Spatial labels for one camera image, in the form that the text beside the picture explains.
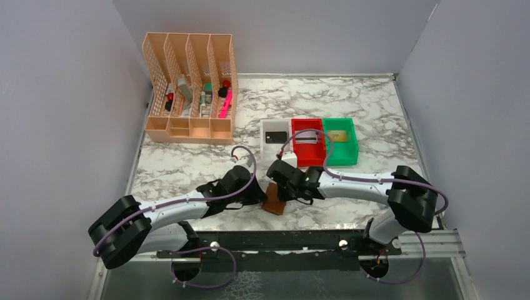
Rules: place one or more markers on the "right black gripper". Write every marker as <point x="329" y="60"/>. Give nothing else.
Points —
<point x="282" y="189"/>

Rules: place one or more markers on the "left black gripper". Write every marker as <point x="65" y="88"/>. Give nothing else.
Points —
<point x="255" y="192"/>

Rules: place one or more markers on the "brown leather card holder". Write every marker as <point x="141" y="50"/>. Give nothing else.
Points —
<point x="273" y="204"/>

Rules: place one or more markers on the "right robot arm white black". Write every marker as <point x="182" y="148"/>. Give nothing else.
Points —
<point x="411" y="202"/>

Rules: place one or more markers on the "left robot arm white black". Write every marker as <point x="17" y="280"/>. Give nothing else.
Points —
<point x="130" y="227"/>

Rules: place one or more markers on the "white striped credit card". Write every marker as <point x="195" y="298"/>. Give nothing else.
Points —
<point x="308" y="137"/>

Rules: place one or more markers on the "black credit card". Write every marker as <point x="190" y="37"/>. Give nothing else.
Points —
<point x="276" y="137"/>

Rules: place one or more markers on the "gold credit card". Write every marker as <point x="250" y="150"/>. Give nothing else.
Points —
<point x="338" y="136"/>

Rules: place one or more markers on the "red plastic bin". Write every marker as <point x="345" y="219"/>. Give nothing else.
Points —
<point x="309" y="147"/>

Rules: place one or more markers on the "white plastic bin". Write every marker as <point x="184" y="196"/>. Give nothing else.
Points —
<point x="268" y="152"/>

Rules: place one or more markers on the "green plastic bin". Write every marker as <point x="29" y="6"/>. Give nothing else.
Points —
<point x="343" y="154"/>

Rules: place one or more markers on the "pink highlighter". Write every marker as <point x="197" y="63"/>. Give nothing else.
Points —
<point x="226" y="104"/>

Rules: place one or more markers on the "green cap glue stick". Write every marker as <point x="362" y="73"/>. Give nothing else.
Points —
<point x="206" y="95"/>

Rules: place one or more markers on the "red black marker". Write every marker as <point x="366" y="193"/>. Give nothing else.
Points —
<point x="169" y="101"/>

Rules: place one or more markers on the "grey stapler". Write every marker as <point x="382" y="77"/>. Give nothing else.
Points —
<point x="184" y="87"/>

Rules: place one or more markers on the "peach plastic desk organizer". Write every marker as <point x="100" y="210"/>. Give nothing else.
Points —
<point x="195" y="83"/>

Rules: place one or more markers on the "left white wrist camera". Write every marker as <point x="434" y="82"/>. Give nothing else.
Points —
<point x="245" y="161"/>

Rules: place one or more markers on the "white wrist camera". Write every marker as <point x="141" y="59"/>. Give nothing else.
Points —
<point x="290" y="158"/>
<point x="245" y="161"/>

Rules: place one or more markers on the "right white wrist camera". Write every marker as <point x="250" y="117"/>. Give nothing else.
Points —
<point x="290" y="158"/>

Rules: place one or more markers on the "black mounting rail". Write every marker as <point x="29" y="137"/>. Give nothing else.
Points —
<point x="269" y="251"/>

